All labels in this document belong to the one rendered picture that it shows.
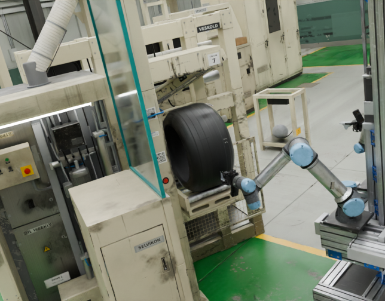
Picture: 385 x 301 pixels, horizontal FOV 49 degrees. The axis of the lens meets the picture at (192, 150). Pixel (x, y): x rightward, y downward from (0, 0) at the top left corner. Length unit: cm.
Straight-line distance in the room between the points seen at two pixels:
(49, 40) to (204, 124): 105
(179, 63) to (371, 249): 165
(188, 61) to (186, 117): 47
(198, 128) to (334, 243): 110
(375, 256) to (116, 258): 139
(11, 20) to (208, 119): 994
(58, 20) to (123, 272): 152
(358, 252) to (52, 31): 218
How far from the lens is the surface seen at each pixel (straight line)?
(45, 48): 273
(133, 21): 255
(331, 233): 278
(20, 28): 1229
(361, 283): 306
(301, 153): 231
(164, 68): 289
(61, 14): 275
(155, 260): 210
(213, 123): 264
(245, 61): 783
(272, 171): 251
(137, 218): 198
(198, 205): 278
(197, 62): 298
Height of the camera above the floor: 209
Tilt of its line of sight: 19 degrees down
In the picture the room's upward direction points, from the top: 11 degrees counter-clockwise
